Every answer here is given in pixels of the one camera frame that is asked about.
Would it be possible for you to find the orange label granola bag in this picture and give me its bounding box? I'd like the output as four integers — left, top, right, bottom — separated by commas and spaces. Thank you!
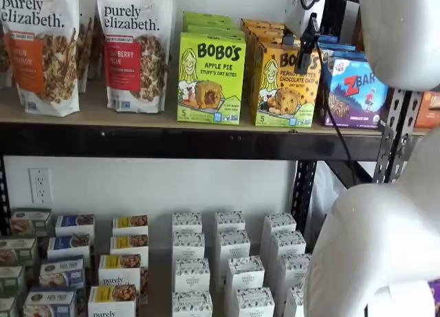
0, 0, 81, 118

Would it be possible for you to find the purple snack box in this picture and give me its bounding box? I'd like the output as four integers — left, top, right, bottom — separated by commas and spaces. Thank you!
428, 279, 440, 317

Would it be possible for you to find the white granola bag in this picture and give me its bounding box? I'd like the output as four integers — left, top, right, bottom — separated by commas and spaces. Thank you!
77, 14, 104, 94
0, 30, 14, 90

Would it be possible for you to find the long black cable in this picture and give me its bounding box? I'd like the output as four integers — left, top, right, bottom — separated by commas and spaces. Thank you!
314, 41, 355, 187

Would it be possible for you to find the orange Bobo's oat bites box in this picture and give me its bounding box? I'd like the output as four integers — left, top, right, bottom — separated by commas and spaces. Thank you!
240, 18, 286, 91
252, 41, 323, 129
247, 33, 293, 115
243, 25, 287, 107

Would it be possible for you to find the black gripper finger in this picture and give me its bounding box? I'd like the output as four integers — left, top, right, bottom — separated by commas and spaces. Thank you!
294, 12, 321, 75

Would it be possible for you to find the yellow label granola box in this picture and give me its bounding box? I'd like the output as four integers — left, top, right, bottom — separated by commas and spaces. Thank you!
98, 254, 149, 297
87, 285, 139, 317
111, 214, 149, 238
109, 234, 149, 261

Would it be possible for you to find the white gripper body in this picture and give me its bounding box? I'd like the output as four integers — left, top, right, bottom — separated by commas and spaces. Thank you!
283, 0, 328, 36

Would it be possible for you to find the green Bobo's apple pie box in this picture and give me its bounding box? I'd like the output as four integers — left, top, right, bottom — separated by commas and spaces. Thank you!
185, 25, 245, 36
183, 18, 240, 29
177, 31, 248, 126
181, 10, 234, 21

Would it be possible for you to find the green label oatmeal box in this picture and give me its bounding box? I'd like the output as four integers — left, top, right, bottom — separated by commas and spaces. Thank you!
0, 237, 39, 267
0, 265, 27, 297
9, 208, 53, 238
0, 296, 19, 317

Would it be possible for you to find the large orange snack box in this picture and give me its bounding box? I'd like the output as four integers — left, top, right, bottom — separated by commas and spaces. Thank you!
414, 91, 440, 129

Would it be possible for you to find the particle board shelf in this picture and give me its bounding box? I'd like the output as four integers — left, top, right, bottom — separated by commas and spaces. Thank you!
0, 72, 384, 136

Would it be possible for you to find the red label granola bag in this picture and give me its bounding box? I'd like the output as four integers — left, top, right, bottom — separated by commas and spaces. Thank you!
95, 0, 175, 114

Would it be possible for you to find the white wall outlet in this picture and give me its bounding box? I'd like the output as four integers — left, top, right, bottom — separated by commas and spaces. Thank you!
27, 168, 52, 204

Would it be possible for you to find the white patterned pantry box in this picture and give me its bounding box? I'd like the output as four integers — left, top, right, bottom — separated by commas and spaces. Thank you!
217, 230, 252, 283
235, 287, 276, 317
283, 283, 309, 317
171, 291, 214, 317
261, 212, 298, 263
277, 253, 313, 297
174, 258, 211, 296
171, 212, 204, 236
214, 210, 247, 263
268, 230, 307, 280
225, 255, 266, 297
172, 231, 206, 263

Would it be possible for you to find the blue label oatmeal box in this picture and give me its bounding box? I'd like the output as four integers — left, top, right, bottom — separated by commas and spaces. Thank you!
23, 289, 78, 317
38, 256, 86, 292
46, 233, 91, 263
54, 213, 96, 238

